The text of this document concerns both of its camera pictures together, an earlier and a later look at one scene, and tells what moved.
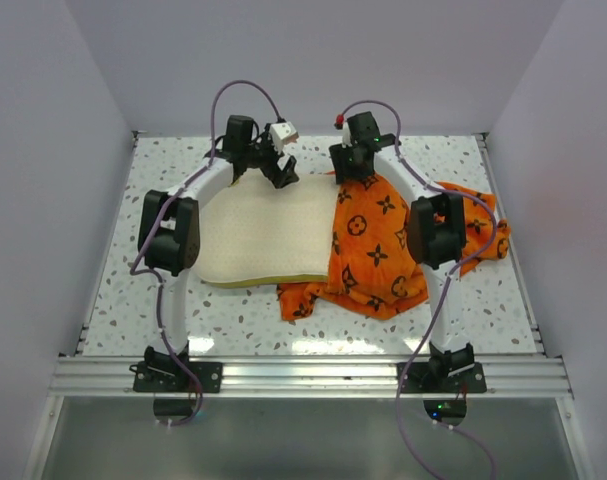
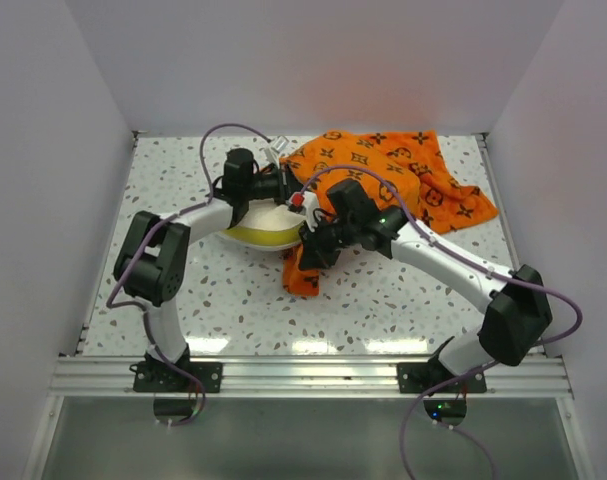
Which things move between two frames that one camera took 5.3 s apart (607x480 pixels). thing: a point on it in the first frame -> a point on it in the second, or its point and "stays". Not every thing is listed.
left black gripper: [279, 178] -> [285, 182]
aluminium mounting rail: [307, 377] stays
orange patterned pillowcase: [372, 274] -> [407, 169]
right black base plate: [414, 378] stays
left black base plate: [151, 379] stays
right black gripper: [342, 170] -> [313, 254]
